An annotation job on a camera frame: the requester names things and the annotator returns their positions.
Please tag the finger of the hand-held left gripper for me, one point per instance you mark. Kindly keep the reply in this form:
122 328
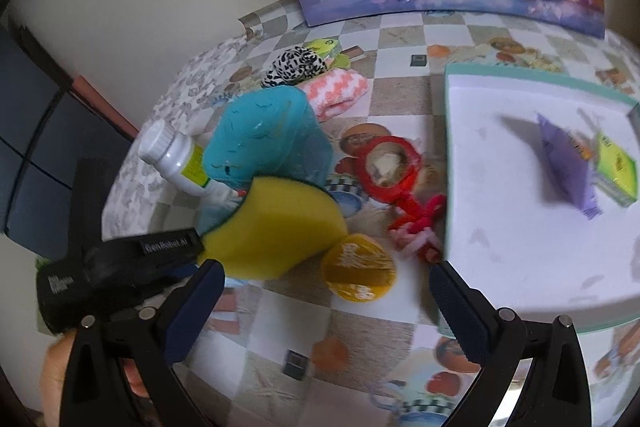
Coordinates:
192 246

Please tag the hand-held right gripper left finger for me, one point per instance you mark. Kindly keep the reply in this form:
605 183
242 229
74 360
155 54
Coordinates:
196 307

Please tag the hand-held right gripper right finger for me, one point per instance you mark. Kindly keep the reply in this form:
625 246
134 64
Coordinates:
457 307

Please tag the yellow sponge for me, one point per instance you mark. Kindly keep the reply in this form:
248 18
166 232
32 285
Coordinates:
280 227

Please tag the white box with teal rim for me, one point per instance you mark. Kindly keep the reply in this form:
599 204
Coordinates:
500 207

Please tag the red tape roll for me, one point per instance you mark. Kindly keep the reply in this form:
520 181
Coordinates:
363 162

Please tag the black and white spotted scrunchie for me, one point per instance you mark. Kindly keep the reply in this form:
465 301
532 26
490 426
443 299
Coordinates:
292 64

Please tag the person's left hand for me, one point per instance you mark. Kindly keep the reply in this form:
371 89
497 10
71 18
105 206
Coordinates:
54 372

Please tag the white pill bottle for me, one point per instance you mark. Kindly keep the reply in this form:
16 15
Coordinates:
170 152

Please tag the teal plastic container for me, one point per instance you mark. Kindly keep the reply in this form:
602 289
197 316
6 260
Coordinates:
260 132

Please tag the dark cabinet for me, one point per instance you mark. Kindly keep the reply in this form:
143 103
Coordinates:
35 147

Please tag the purple packet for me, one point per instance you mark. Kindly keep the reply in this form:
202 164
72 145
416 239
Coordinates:
565 162

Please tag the green and yellow small box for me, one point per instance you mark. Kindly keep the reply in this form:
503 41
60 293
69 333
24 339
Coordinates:
615 167

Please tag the pink and white zigzag cloth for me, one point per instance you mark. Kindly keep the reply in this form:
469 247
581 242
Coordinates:
335 89

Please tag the green tissue packet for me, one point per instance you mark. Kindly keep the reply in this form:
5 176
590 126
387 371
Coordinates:
325 47

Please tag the checkered printed tablecloth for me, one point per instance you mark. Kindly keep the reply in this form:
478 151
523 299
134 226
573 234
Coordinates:
400 52

